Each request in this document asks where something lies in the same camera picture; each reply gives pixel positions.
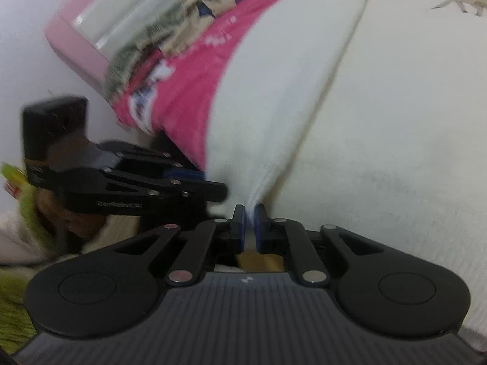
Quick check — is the white fleece garment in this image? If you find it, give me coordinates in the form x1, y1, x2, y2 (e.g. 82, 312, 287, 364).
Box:
205, 0, 486, 350

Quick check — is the patterned clothes pile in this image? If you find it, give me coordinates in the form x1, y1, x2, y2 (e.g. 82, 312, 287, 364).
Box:
103, 0, 240, 104

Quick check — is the pink floral bed sheet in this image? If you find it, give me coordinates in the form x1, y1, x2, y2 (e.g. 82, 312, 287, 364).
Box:
109, 0, 280, 169

